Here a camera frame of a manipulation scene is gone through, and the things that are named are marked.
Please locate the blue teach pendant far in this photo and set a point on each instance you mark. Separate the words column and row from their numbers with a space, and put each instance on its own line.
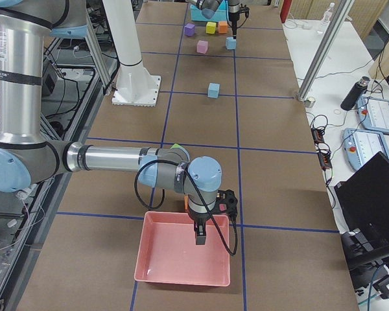
column 374, row 113

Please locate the orange foam block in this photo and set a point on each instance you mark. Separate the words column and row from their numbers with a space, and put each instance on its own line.
column 186, row 204
column 222, row 27

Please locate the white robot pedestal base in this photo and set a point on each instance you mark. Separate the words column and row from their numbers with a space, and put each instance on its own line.
column 135, row 85

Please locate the black water bottle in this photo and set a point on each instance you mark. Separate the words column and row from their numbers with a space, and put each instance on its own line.
column 358, row 89

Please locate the orange foam block left side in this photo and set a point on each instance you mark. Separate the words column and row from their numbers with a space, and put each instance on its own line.
column 186, row 204

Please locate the light pink foam block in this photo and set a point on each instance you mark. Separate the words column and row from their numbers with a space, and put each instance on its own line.
column 202, row 47

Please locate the small metal tin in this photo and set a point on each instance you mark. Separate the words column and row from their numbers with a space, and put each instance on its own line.
column 310, row 102

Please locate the red plastic bin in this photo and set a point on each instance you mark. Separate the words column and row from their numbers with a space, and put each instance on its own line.
column 169, row 254

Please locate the light blue foam block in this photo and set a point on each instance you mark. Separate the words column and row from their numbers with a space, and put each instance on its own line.
column 213, row 90
column 231, row 43

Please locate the yellow foam block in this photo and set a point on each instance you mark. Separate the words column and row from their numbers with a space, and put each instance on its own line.
column 211, row 27

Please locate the aluminium frame post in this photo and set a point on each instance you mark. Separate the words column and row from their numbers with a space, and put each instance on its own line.
column 329, row 36

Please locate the orange foam block right side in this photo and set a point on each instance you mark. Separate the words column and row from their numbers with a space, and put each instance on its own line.
column 222, row 27

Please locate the purple foam block right side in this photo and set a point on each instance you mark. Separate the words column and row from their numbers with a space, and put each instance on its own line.
column 189, row 29

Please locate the blue teach pendant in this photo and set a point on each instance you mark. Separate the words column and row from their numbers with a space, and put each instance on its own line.
column 374, row 113
column 361, row 145

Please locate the blue teach pendant near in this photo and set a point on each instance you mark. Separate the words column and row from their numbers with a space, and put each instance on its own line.
column 361, row 145

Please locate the clear plastic bottle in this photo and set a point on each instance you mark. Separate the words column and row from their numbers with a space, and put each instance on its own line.
column 327, row 14

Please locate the black laptop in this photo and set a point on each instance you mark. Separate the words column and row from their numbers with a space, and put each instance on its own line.
column 364, row 197

